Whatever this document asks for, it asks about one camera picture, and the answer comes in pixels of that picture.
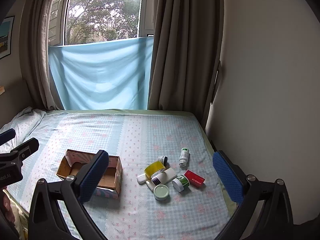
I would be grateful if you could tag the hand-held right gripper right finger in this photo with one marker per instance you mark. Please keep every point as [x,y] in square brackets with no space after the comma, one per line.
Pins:
[227,177]

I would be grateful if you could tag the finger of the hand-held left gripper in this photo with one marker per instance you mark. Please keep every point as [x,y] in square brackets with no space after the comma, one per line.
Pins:
[27,148]
[8,135]

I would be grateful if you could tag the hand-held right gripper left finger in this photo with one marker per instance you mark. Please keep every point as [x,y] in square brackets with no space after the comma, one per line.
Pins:
[93,177]

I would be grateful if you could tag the cardboard box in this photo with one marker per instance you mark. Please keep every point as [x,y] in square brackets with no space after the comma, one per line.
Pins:
[111,177]

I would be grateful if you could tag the white bottle green label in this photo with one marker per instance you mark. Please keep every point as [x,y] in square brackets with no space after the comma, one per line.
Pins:
[184,156]

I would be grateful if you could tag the checked pillow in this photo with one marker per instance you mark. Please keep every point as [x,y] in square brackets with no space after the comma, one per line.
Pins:
[23,123]

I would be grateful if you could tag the red carton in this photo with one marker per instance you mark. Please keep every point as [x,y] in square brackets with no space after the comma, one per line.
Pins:
[195,178]

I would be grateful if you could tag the small wooden shelf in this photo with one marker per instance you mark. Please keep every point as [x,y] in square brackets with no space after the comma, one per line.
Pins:
[2,90]

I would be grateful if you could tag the white jar green label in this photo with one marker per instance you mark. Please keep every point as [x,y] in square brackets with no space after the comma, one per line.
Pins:
[180,183]

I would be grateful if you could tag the white oval case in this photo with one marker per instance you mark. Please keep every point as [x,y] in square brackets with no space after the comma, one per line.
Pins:
[142,178]

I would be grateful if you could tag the pale green mattress cover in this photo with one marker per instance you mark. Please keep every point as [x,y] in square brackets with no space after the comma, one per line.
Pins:
[202,135]

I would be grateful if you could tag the small white tube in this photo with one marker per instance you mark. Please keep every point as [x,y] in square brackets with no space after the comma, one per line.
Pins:
[149,185]

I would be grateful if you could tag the yellow tape roll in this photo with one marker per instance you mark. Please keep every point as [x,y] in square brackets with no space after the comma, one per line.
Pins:
[150,170]

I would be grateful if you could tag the white bottle purple label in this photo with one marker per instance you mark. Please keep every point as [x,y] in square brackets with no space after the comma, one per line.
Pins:
[168,174]

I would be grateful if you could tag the small dark jar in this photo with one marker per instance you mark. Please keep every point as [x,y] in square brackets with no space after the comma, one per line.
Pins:
[163,160]

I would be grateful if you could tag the pale green round tin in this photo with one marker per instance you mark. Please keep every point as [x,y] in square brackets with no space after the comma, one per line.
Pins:
[161,192]

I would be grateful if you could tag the beige curtain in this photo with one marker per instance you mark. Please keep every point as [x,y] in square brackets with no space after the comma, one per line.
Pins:
[37,42]
[185,55]

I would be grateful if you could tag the light blue cloth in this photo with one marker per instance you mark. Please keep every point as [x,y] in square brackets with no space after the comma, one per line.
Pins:
[100,75]

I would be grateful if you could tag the window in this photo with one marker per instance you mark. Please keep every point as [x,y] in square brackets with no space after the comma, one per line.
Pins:
[100,10]

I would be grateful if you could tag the framed wall picture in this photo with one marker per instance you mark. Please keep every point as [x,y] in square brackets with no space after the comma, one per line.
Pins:
[6,37]

